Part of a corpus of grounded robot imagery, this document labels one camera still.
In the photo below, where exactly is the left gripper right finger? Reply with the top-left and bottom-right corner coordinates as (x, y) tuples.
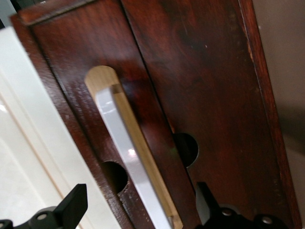
(195, 182), (289, 229)

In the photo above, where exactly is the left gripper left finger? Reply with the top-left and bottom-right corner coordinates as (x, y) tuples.
(0, 183), (88, 229)

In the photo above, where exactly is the brown drawer with white handle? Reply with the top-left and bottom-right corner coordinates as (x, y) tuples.
(30, 0), (201, 229)

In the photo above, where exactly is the brown drawer without handle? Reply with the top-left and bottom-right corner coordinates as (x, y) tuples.
(120, 0), (294, 229)

